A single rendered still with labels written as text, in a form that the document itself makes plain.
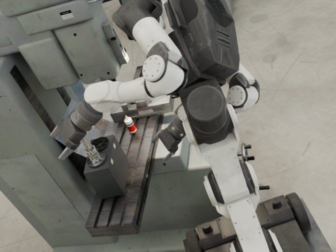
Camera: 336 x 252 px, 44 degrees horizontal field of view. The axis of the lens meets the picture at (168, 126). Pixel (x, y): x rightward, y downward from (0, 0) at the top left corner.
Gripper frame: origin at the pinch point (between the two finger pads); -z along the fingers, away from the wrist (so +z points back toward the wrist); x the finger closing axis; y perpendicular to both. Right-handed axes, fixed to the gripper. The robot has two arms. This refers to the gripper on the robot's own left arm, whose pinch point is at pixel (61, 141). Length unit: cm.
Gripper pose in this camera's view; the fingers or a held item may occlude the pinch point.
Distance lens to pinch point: 150.5
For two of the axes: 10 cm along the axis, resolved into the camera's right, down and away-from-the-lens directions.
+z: 6.8, -6.5, -3.5
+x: -4.3, -7.4, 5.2
